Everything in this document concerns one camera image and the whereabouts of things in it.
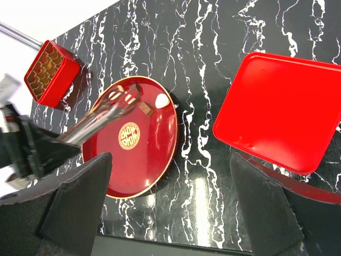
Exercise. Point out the dark square chocolate top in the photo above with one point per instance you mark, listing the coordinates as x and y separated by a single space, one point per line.
137 87

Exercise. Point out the red box lid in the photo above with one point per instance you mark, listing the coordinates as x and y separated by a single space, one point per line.
281 109

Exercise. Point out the red compartment chocolate box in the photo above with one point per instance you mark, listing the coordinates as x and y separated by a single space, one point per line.
51 74

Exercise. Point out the aluminium frame rail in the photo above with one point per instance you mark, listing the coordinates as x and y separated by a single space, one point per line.
20 37

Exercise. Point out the brown striped rectangular chocolate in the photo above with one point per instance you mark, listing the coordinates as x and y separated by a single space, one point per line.
146 109

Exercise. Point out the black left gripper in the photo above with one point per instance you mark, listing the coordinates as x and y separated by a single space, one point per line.
31 149

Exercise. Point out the round red lacquer tray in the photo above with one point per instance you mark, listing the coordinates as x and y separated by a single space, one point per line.
142 147

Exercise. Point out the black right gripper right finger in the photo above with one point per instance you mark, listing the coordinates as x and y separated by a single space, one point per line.
284 216

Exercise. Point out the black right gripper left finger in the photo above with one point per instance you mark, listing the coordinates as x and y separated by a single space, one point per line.
59 215

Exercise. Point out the white heart chocolate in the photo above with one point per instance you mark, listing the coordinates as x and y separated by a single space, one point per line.
162 100

